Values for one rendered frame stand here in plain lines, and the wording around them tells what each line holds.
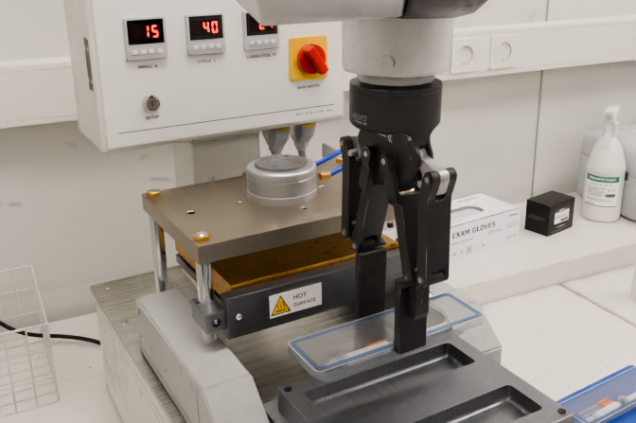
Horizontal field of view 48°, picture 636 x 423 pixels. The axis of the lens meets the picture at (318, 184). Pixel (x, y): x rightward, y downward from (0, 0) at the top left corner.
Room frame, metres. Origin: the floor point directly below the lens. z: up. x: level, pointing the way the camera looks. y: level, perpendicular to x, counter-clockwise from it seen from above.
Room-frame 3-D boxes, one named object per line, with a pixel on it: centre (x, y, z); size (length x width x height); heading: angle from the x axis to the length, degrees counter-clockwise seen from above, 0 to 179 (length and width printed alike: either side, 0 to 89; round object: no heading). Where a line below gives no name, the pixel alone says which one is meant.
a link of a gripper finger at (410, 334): (0.55, -0.08, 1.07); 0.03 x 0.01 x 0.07; 120
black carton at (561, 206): (1.42, -0.49, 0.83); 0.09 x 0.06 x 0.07; 127
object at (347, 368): (0.58, -0.06, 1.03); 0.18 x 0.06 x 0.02; 120
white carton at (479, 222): (1.34, -0.28, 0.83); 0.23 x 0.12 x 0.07; 123
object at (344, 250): (0.77, 0.03, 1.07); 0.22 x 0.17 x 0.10; 120
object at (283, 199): (0.80, 0.04, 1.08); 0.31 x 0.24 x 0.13; 120
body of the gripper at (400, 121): (0.58, -0.06, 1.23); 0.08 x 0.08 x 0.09
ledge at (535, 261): (1.42, -0.47, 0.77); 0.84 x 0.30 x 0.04; 115
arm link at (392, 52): (0.60, -0.07, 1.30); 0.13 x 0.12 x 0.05; 120
